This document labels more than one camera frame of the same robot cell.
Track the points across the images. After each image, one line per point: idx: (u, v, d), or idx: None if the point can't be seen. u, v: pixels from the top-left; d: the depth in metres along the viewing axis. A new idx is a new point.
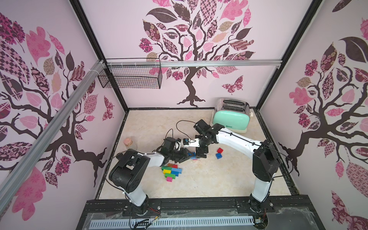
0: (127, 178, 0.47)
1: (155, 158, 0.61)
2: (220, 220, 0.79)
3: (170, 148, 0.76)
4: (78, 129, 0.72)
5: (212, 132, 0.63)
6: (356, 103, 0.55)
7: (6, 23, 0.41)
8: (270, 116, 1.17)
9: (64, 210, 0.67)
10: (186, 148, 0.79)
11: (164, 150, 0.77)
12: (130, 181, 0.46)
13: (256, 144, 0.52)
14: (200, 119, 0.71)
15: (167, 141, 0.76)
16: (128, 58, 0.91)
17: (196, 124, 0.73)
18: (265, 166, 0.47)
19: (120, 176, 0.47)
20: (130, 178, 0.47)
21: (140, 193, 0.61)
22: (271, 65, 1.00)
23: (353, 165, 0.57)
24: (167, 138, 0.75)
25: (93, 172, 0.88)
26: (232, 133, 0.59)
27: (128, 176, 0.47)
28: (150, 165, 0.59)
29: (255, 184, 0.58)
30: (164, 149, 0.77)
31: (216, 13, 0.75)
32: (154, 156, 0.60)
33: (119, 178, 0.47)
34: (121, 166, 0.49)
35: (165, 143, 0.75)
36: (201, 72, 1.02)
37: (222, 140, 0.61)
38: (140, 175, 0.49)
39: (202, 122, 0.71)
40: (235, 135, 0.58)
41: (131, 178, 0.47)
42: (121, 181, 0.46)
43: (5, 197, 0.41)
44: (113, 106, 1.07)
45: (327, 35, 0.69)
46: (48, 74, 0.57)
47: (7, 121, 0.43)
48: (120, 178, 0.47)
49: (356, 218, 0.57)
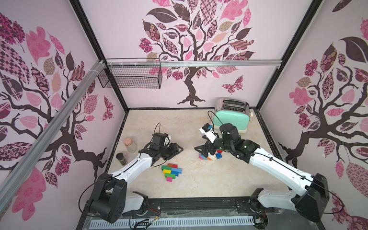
0: (107, 209, 0.42)
1: (136, 169, 0.52)
2: (220, 220, 0.79)
3: (160, 146, 0.68)
4: (78, 129, 0.72)
5: (245, 150, 0.54)
6: (356, 103, 0.55)
7: (6, 23, 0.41)
8: (271, 116, 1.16)
9: (64, 209, 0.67)
10: (175, 143, 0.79)
11: (154, 148, 0.69)
12: (110, 213, 0.41)
13: (306, 179, 0.43)
14: (233, 126, 0.57)
15: (156, 138, 0.69)
16: (128, 58, 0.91)
17: (228, 131, 0.57)
18: (318, 207, 0.39)
19: (98, 209, 0.42)
20: (109, 209, 0.41)
21: (137, 198, 0.61)
22: (271, 65, 1.00)
23: (353, 165, 0.57)
24: (156, 134, 0.69)
25: (93, 172, 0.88)
26: (273, 159, 0.49)
27: (108, 205, 0.41)
28: (135, 175, 0.52)
29: (273, 196, 0.58)
30: (153, 146, 0.69)
31: (216, 13, 0.75)
32: (135, 168, 0.52)
33: (97, 212, 0.42)
34: (97, 197, 0.43)
35: (154, 139, 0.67)
36: (201, 72, 1.02)
37: (259, 164, 0.52)
38: (122, 200, 0.44)
39: (235, 131, 0.55)
40: (277, 162, 0.48)
41: (111, 207, 0.41)
42: (101, 214, 0.41)
43: (5, 197, 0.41)
44: (113, 106, 1.07)
45: (327, 35, 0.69)
46: (48, 74, 0.57)
47: (7, 121, 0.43)
48: (99, 211, 0.42)
49: (356, 218, 0.57)
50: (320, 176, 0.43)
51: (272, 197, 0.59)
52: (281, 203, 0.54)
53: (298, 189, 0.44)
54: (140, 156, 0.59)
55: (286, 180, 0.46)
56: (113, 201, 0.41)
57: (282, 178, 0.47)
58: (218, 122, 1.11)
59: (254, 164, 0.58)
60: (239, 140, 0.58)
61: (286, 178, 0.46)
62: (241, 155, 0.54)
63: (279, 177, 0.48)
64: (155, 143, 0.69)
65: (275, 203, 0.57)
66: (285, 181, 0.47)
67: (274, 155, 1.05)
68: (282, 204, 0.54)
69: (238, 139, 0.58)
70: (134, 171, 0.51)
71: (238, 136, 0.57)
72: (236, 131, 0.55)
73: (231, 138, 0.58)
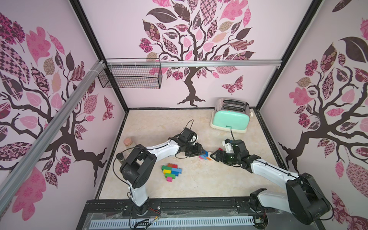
0: (135, 174, 0.48)
1: (166, 151, 0.58)
2: (220, 220, 0.79)
3: (187, 140, 0.73)
4: (78, 129, 0.72)
5: (247, 162, 0.65)
6: (356, 103, 0.55)
7: (6, 23, 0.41)
8: (271, 116, 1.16)
9: (64, 209, 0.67)
10: (201, 144, 0.81)
11: (182, 139, 0.74)
12: (137, 178, 0.47)
13: (291, 175, 0.48)
14: (241, 140, 0.71)
15: (186, 131, 0.74)
16: (128, 58, 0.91)
17: (235, 144, 0.71)
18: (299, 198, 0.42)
19: (131, 170, 0.49)
20: (138, 175, 0.48)
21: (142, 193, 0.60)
22: (271, 65, 1.00)
23: (353, 165, 0.57)
24: (186, 129, 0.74)
25: (93, 172, 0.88)
26: (267, 164, 0.58)
27: (137, 172, 0.48)
28: (162, 156, 0.57)
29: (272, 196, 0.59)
30: (181, 137, 0.75)
31: (216, 13, 0.75)
32: (164, 150, 0.57)
33: (129, 171, 0.49)
34: (132, 160, 0.50)
35: (183, 132, 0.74)
36: (201, 72, 1.02)
37: (257, 169, 0.61)
38: (148, 172, 0.50)
39: (242, 145, 0.69)
40: (271, 166, 0.56)
41: (139, 173, 0.47)
42: (131, 175, 0.48)
43: (5, 198, 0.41)
44: (113, 106, 1.07)
45: (327, 35, 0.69)
46: (48, 74, 0.57)
47: (7, 122, 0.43)
48: (131, 171, 0.49)
49: (356, 218, 0.57)
50: (307, 175, 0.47)
51: (270, 196, 0.60)
52: (277, 203, 0.55)
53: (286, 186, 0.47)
54: (170, 142, 0.65)
55: (278, 181, 0.51)
56: (142, 168, 0.48)
57: (276, 180, 0.52)
58: (217, 122, 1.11)
59: (255, 172, 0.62)
60: (247, 153, 0.70)
61: (275, 176, 0.52)
62: (244, 165, 0.66)
63: (274, 179, 0.53)
64: (184, 136, 0.74)
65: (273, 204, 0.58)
66: (279, 182, 0.51)
67: (274, 155, 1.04)
68: (279, 205, 0.55)
69: (246, 153, 0.70)
70: (163, 152, 0.57)
71: (246, 150, 0.70)
72: (244, 144, 0.69)
73: (238, 150, 0.71)
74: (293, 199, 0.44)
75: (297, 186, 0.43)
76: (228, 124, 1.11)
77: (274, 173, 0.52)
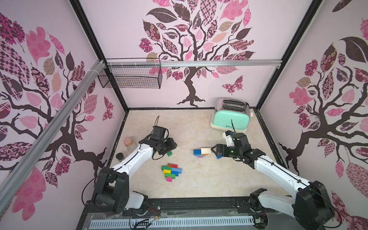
0: (112, 201, 0.43)
1: (138, 160, 0.52)
2: (220, 220, 0.79)
3: (160, 137, 0.69)
4: (78, 129, 0.72)
5: (250, 157, 0.61)
6: (356, 103, 0.55)
7: (6, 23, 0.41)
8: (271, 116, 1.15)
9: (64, 210, 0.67)
10: (172, 138, 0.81)
11: (154, 138, 0.69)
12: (116, 204, 0.42)
13: (302, 183, 0.45)
14: (243, 133, 0.67)
15: (157, 129, 0.69)
16: (128, 58, 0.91)
17: (237, 137, 0.67)
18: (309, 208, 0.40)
19: (103, 201, 0.43)
20: (114, 201, 0.42)
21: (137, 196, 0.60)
22: (271, 65, 1.00)
23: (353, 165, 0.57)
24: (157, 127, 0.70)
25: (93, 172, 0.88)
26: (274, 164, 0.54)
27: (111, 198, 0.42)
28: (136, 166, 0.52)
29: (274, 198, 0.58)
30: (153, 136, 0.69)
31: (216, 13, 0.75)
32: (135, 160, 0.51)
33: (103, 203, 0.43)
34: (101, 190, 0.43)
35: (155, 131, 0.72)
36: (201, 72, 1.02)
37: (261, 168, 0.57)
38: (125, 192, 0.45)
39: (244, 139, 0.64)
40: (278, 167, 0.52)
41: (115, 200, 0.42)
42: (107, 206, 0.42)
43: (5, 198, 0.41)
44: (113, 106, 1.08)
45: (327, 35, 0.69)
46: (48, 74, 0.57)
47: (7, 121, 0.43)
48: (105, 202, 0.43)
49: (356, 218, 0.57)
50: (318, 182, 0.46)
51: (272, 198, 0.59)
52: (279, 205, 0.55)
53: (292, 189, 0.46)
54: (140, 148, 0.58)
55: (284, 185, 0.49)
56: (116, 194, 0.42)
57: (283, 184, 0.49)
58: (216, 121, 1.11)
59: (258, 168, 0.59)
60: (248, 146, 0.66)
61: (283, 180, 0.49)
62: (246, 159, 0.62)
63: (279, 181, 0.51)
64: (155, 134, 0.69)
65: (274, 206, 0.57)
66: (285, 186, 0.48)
67: (274, 155, 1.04)
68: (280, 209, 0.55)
69: (247, 147, 0.65)
70: (135, 162, 0.51)
71: (248, 144, 0.65)
72: (246, 138, 0.64)
73: (240, 144, 0.67)
74: (303, 207, 0.42)
75: (308, 195, 0.41)
76: (228, 125, 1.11)
77: (282, 176, 0.49)
